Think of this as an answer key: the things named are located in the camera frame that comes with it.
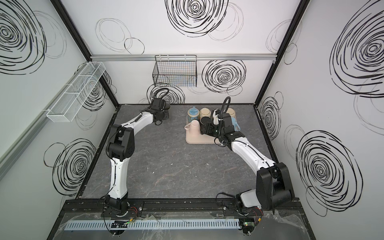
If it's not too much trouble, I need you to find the black mug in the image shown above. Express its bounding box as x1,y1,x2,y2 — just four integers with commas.
200,117,212,135

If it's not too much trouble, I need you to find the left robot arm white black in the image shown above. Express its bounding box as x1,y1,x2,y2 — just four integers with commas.
105,98,171,217

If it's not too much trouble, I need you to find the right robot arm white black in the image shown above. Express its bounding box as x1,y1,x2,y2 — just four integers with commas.
205,113,295,211

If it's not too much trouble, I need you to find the light blue mug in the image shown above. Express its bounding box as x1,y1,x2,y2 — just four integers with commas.
231,117,241,132

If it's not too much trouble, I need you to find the beige tan mug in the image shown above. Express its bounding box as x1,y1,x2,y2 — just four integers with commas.
226,108,236,118

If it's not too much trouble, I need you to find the orange cream mug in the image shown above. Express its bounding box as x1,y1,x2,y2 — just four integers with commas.
199,108,211,119

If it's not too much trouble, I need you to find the blue butterfly mug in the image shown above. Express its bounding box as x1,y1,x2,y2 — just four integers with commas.
187,107,200,123

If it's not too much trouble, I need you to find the beige plastic tray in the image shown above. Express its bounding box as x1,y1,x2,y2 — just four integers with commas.
186,131,234,146

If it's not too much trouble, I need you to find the black wire hanging basket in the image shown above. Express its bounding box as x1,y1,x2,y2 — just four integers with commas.
152,54,198,88

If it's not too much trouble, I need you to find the aluminium wall rail back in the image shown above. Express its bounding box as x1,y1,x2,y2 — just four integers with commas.
91,53,277,62

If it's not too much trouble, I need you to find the aluminium wall rail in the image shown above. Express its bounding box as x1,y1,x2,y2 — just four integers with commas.
91,53,277,62
1,62,89,181

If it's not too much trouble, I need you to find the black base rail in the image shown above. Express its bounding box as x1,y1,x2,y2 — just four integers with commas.
61,197,301,218

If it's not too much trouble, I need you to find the white wire shelf basket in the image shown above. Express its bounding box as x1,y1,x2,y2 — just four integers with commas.
46,62,106,123

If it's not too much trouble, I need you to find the white slotted cable duct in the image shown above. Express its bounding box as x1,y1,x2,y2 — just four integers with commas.
64,219,241,231

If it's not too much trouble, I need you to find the black corner frame post left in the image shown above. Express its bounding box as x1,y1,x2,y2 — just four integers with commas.
50,0,120,109

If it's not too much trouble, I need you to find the black corner frame post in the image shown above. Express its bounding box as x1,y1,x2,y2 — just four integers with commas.
254,0,310,108
50,0,120,109

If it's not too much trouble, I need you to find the black corner frame post right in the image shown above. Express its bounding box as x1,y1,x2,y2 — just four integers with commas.
254,0,310,108

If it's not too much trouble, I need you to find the aluminium wall rail left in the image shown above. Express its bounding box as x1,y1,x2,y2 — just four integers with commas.
1,62,89,181

